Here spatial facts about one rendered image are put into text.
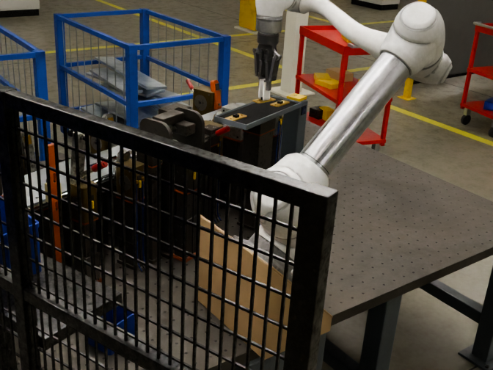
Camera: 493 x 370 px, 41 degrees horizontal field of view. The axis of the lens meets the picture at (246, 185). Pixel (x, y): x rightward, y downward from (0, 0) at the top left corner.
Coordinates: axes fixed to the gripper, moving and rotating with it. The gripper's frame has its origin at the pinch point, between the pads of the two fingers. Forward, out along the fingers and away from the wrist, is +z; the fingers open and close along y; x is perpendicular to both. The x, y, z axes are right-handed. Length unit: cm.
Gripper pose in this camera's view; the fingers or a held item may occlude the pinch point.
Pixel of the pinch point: (264, 89)
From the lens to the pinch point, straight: 237.3
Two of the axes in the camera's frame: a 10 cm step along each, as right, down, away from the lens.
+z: -0.5, 9.1, 4.0
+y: -6.3, -3.4, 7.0
